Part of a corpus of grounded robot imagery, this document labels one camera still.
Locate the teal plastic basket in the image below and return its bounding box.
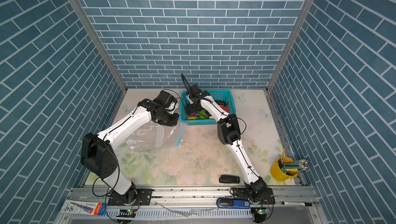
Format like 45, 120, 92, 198
180, 89, 236, 126

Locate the clear zip top bag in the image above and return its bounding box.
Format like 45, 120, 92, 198
125, 120, 184, 152

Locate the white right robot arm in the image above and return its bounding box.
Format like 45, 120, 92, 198
186, 91, 269, 203

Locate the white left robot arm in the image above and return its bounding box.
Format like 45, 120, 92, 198
80, 91, 183, 205

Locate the green leafy vegetable toy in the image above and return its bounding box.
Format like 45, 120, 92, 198
198, 109, 209, 119

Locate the dark eggplant toy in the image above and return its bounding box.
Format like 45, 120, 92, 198
215, 100, 227, 106

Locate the black stapler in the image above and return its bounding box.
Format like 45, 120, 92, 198
219, 174, 240, 184

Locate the blue black device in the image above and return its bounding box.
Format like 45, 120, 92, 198
216, 198, 251, 209

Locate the yellow pencil cup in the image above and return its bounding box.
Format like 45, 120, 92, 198
270, 157, 298, 182

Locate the bundle of pencils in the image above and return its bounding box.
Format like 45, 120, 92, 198
282, 160, 308, 172

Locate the red blue printed box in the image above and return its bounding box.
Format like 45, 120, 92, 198
60, 200, 106, 216

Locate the black marker pen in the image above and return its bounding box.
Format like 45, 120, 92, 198
281, 201, 312, 206

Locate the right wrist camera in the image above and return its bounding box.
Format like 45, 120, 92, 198
189, 84, 202, 98

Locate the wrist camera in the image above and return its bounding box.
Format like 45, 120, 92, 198
189, 84, 202, 98
154, 90, 177, 109

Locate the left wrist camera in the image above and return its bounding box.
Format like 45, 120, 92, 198
154, 90, 177, 109

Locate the aluminium rail base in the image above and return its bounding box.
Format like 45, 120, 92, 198
56, 186, 327, 224

